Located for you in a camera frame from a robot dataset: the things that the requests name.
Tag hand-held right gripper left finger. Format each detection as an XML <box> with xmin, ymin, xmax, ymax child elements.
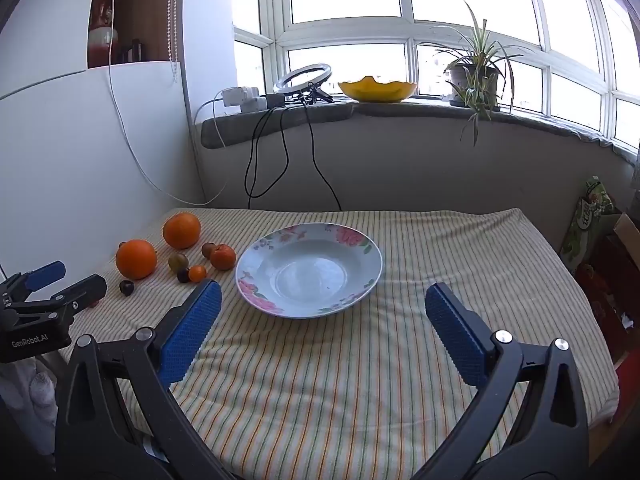
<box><xmin>54</xmin><ymin>280</ymin><xmax>241</xmax><ymax>480</ymax></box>

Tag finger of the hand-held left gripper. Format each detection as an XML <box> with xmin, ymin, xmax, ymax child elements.
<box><xmin>0</xmin><ymin>274</ymin><xmax>108</xmax><ymax>328</ymax></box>
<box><xmin>0</xmin><ymin>260</ymin><xmax>67</xmax><ymax>306</ymax></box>

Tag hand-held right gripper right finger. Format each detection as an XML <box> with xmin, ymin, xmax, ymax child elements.
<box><xmin>410</xmin><ymin>282</ymin><xmax>591</xmax><ymax>480</ymax></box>

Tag large orange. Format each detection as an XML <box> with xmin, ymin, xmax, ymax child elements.
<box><xmin>115</xmin><ymin>239</ymin><xmax>158</xmax><ymax>280</ymax></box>
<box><xmin>162</xmin><ymin>212</ymin><xmax>202</xmax><ymax>250</ymax></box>

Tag white floral plate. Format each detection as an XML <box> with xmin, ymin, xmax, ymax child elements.
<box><xmin>235</xmin><ymin>222</ymin><xmax>384</xmax><ymax>320</ymax></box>

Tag striped tablecloth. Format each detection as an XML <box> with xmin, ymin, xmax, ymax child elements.
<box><xmin>55</xmin><ymin>206</ymin><xmax>621</xmax><ymax>480</ymax></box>

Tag white cabinet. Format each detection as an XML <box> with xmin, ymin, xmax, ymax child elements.
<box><xmin>0</xmin><ymin>0</ymin><xmax>208</xmax><ymax>311</ymax></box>

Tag dark red bag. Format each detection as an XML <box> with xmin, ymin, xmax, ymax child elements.
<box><xmin>572</xmin><ymin>260</ymin><xmax>640</xmax><ymax>361</ymax></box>

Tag green printed bag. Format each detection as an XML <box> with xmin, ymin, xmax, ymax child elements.
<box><xmin>559</xmin><ymin>176</ymin><xmax>621</xmax><ymax>273</ymax></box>

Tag cardboard box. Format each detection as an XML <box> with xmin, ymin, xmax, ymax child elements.
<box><xmin>612</xmin><ymin>212</ymin><xmax>640</xmax><ymax>261</ymax></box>

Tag stone windowsill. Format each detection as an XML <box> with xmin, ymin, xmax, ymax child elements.
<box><xmin>352</xmin><ymin>100</ymin><xmax>640</xmax><ymax>157</ymax></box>

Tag dark books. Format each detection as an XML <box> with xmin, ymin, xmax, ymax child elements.
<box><xmin>117</xmin><ymin>37</ymin><xmax>146</xmax><ymax>65</ymax></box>

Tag red and white vase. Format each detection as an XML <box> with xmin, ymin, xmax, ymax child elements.
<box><xmin>88</xmin><ymin>0</ymin><xmax>120</xmax><ymax>68</ymax></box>

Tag potted spider plant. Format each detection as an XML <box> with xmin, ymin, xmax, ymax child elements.
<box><xmin>431</xmin><ymin>1</ymin><xmax>525</xmax><ymax>147</ymax></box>

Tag yellow wavy bowl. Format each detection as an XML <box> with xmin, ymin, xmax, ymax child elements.
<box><xmin>338</xmin><ymin>76</ymin><xmax>418</xmax><ymax>103</ymax></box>

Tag black cable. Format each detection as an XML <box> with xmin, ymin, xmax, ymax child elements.
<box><xmin>304</xmin><ymin>101</ymin><xmax>343</xmax><ymax>211</ymax></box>
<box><xmin>244</xmin><ymin>102</ymin><xmax>292</xmax><ymax>199</ymax></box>

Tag white cable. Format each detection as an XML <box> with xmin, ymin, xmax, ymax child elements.
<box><xmin>107</xmin><ymin>0</ymin><xmax>232</xmax><ymax>207</ymax></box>

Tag ring light with stand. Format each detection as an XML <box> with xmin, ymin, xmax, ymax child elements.
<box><xmin>273</xmin><ymin>62</ymin><xmax>336</xmax><ymax>107</ymax></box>

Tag beaded blind cord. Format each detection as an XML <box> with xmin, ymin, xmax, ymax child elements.
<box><xmin>167</xmin><ymin>0</ymin><xmax>182</xmax><ymax>81</ymax></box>

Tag white window frame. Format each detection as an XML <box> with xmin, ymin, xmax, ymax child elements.
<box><xmin>232</xmin><ymin>0</ymin><xmax>640</xmax><ymax>151</ymax></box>

